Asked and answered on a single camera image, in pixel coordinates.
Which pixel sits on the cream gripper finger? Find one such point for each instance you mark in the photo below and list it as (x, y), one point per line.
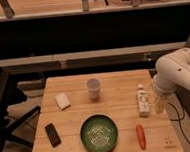
(160, 104)

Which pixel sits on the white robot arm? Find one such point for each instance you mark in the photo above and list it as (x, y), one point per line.
(172, 70)

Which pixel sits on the orange carrot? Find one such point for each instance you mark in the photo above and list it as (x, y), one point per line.
(141, 136)

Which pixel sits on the green bowl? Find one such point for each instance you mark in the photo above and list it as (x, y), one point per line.
(99, 133)

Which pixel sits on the white sponge block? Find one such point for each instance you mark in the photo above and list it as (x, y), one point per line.
(62, 100)

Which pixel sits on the black smartphone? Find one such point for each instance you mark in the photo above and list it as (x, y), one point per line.
(52, 134)

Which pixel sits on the black office chair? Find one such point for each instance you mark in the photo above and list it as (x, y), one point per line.
(10, 95)

